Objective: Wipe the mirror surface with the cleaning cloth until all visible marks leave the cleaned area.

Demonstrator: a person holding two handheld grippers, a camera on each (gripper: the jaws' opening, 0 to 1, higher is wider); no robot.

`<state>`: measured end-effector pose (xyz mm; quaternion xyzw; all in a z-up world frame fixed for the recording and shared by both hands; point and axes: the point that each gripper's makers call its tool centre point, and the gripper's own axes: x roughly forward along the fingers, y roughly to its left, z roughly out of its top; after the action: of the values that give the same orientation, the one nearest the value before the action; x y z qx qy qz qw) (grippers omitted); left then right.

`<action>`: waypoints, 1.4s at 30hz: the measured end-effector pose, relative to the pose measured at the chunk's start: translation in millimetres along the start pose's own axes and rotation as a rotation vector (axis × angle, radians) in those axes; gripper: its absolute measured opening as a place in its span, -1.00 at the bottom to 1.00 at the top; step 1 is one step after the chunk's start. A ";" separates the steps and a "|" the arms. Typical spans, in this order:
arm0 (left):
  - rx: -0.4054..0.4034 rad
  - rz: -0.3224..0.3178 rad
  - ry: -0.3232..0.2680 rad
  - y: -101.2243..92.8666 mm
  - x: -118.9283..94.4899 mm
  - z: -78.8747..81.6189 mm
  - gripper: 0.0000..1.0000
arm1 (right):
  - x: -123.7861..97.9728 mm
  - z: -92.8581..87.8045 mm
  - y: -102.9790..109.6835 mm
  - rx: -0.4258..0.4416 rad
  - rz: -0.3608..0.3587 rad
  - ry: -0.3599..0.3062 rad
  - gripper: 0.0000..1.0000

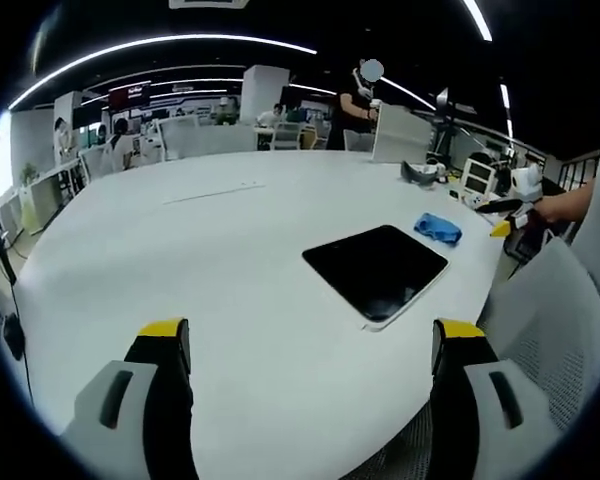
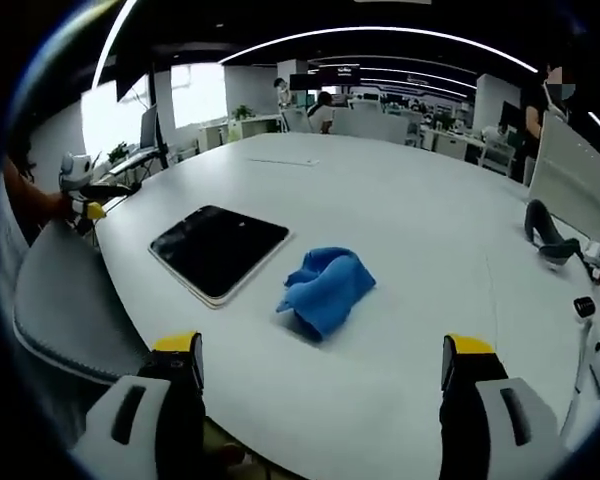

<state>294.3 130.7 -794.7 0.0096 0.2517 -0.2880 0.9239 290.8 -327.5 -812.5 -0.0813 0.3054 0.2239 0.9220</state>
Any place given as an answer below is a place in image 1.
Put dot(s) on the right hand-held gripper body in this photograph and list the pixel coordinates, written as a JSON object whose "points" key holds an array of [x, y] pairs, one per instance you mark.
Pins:
{"points": [[526, 182]]}

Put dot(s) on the small white controller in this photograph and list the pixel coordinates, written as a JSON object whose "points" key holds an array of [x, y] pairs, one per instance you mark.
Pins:
{"points": [[478, 201]]}

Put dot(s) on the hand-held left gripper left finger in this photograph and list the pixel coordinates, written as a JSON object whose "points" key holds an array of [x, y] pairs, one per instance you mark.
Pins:
{"points": [[125, 410]]}

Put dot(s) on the black tripod stand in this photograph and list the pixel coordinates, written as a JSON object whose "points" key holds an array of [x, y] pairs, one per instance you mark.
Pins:
{"points": [[445, 125]]}

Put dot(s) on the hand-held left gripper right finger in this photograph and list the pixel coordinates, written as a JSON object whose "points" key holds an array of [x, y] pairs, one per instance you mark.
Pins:
{"points": [[475, 405]]}

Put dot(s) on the grey mesh office chair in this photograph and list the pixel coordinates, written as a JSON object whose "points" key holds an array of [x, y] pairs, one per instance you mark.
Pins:
{"points": [[545, 320]]}

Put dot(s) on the blue cleaning cloth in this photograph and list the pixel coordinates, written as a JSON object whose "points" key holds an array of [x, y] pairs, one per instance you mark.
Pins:
{"points": [[437, 227]]}

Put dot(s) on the dark grey headset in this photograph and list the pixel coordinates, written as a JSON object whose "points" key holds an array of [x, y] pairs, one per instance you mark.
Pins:
{"points": [[417, 175]]}

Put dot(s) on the green potted plant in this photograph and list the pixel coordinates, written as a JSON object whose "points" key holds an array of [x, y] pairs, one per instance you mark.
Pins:
{"points": [[30, 172]]}

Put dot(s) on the curved ceiling light strip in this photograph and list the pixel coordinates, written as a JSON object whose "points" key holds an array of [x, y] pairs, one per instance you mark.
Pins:
{"points": [[155, 44]]}

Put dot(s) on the white box device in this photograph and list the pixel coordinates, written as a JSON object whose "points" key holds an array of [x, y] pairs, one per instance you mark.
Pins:
{"points": [[477, 177]]}

